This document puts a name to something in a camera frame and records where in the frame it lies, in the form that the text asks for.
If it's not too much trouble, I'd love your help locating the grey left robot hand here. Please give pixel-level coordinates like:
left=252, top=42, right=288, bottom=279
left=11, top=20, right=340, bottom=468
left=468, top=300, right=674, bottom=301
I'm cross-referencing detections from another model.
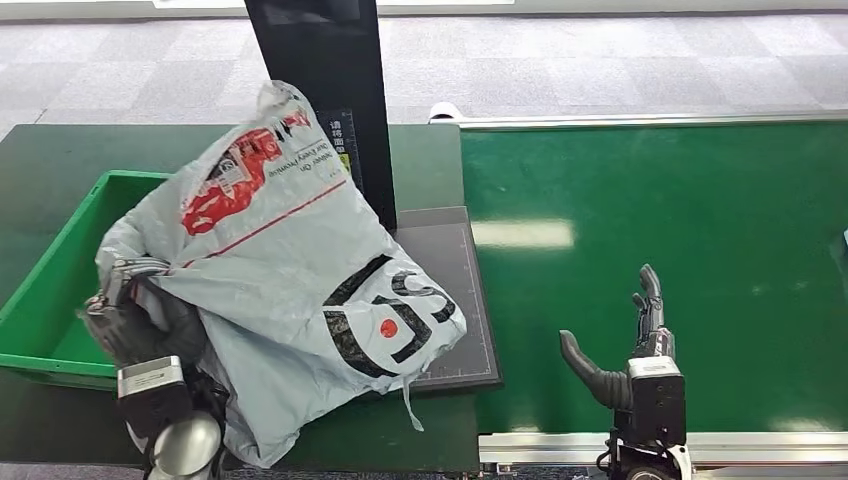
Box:
left=78, top=256, right=208, bottom=370

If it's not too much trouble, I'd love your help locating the green plastic crate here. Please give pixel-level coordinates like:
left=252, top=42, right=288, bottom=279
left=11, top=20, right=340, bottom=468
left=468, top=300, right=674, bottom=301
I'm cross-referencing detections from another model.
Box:
left=0, top=169, right=175, bottom=392

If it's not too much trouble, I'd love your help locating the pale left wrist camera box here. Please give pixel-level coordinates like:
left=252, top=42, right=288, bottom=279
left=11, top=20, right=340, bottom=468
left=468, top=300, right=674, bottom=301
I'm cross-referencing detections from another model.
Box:
left=116, top=355, right=195, bottom=442

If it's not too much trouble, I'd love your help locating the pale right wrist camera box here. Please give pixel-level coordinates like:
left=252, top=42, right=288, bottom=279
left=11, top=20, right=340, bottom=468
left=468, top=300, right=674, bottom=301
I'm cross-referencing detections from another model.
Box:
left=612, top=355, right=688, bottom=449

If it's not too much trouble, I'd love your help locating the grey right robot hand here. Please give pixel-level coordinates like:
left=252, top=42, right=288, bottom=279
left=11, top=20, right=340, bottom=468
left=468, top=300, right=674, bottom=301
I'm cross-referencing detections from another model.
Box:
left=559, top=263, right=678, bottom=411

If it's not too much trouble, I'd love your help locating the silver conveyor side rail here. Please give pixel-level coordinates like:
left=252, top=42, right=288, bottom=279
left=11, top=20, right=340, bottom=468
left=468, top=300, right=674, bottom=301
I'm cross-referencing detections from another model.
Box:
left=478, top=431, right=848, bottom=469
left=427, top=102, right=848, bottom=131

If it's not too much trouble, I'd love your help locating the black scanner machine platform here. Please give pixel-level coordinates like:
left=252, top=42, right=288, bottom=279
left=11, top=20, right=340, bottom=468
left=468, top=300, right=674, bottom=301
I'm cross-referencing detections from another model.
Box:
left=390, top=205, right=503, bottom=397

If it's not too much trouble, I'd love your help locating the green conveyor belt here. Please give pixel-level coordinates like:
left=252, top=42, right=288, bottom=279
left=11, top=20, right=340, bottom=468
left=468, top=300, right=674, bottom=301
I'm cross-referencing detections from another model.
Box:
left=459, top=121, right=848, bottom=435

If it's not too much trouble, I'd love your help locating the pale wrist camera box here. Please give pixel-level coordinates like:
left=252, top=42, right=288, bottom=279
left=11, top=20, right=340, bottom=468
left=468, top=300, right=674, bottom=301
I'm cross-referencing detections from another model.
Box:
left=116, top=355, right=195, bottom=442
left=612, top=355, right=688, bottom=449

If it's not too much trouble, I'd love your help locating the black and yellow column label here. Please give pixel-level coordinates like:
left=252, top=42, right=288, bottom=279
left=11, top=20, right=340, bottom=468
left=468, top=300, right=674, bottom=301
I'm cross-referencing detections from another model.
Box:
left=317, top=109, right=366, bottom=195

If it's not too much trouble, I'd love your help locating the grey plastic mailer package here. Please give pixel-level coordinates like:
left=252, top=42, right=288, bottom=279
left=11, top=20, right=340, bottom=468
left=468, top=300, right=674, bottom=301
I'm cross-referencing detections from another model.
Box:
left=94, top=79, right=468, bottom=470

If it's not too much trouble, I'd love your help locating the black scanner machine column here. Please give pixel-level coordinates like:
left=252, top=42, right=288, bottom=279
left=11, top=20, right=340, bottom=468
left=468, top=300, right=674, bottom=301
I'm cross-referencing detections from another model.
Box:
left=243, top=0, right=399, bottom=232

